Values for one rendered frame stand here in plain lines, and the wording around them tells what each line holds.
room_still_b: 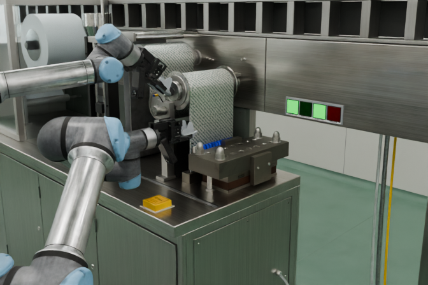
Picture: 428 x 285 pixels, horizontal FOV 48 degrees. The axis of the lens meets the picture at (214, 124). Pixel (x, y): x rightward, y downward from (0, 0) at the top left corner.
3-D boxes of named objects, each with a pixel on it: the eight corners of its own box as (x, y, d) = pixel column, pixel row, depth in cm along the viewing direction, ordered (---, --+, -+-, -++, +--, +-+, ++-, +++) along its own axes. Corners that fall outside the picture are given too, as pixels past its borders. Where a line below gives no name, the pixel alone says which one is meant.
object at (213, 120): (189, 152, 181) (189, 104, 177) (232, 140, 197) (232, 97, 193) (190, 152, 181) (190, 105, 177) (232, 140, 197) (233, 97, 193)
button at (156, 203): (142, 206, 161) (142, 199, 160) (158, 200, 165) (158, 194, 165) (155, 212, 156) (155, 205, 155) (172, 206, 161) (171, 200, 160)
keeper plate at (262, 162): (249, 184, 178) (250, 156, 175) (267, 177, 185) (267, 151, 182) (255, 186, 176) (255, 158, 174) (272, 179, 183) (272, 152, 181)
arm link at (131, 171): (112, 182, 168) (111, 152, 165) (143, 182, 167) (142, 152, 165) (106, 189, 160) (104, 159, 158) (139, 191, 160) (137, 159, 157)
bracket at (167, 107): (155, 179, 187) (152, 102, 180) (167, 175, 191) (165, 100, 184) (162, 182, 183) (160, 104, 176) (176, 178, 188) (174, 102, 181)
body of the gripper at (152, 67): (169, 67, 172) (147, 47, 164) (156, 87, 170) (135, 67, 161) (155, 65, 177) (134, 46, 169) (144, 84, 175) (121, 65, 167)
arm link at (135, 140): (107, 156, 160) (106, 132, 158) (135, 150, 167) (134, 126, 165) (121, 161, 154) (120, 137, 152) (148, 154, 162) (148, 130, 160)
